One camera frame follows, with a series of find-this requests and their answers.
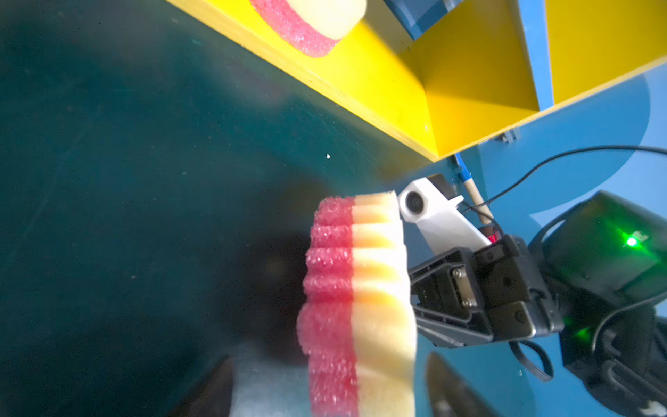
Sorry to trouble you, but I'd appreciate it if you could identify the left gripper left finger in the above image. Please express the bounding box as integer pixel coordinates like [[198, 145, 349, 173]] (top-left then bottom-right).
[[167, 355, 234, 417]]

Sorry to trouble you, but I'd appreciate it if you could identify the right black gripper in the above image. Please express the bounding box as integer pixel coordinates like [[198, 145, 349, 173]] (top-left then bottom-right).
[[408, 235, 565, 349]]

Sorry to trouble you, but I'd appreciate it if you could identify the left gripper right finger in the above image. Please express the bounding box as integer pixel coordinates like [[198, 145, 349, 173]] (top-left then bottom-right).
[[426, 352, 500, 417]]

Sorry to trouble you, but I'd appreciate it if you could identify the smiley sponge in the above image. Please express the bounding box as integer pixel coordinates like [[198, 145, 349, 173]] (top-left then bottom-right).
[[296, 192, 417, 416], [250, 0, 368, 58]]

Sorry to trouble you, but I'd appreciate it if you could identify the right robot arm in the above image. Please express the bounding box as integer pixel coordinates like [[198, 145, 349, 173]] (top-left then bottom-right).
[[409, 191, 666, 416]]

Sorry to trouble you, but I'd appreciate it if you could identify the yellow shelf with pink and blue boards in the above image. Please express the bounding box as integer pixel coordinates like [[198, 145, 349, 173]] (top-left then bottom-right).
[[177, 1, 666, 161]]

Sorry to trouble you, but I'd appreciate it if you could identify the blue toy shovel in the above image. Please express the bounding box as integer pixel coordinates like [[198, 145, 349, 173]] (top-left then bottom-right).
[[453, 153, 494, 225]]

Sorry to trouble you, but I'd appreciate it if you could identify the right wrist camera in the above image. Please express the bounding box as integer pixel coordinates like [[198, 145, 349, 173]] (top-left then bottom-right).
[[398, 174, 492, 255]]

